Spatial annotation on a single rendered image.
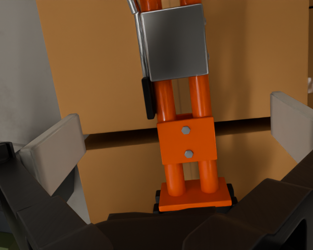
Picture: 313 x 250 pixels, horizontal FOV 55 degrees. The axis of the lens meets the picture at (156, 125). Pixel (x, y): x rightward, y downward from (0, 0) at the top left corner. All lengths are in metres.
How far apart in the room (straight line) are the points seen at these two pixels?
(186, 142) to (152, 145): 0.18
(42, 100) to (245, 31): 1.26
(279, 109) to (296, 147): 0.03
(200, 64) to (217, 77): 0.17
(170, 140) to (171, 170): 0.04
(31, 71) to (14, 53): 0.11
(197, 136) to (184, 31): 0.11
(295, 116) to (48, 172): 0.13
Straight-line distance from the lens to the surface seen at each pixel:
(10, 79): 1.65
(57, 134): 0.18
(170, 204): 0.35
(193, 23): 0.31
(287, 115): 0.18
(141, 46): 0.33
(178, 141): 0.33
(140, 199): 0.56
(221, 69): 0.48
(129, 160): 0.52
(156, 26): 0.31
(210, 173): 0.35
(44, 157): 0.17
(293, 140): 0.18
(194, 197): 0.36
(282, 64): 0.50
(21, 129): 1.69
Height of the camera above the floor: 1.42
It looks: 73 degrees down
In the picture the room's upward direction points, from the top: 166 degrees counter-clockwise
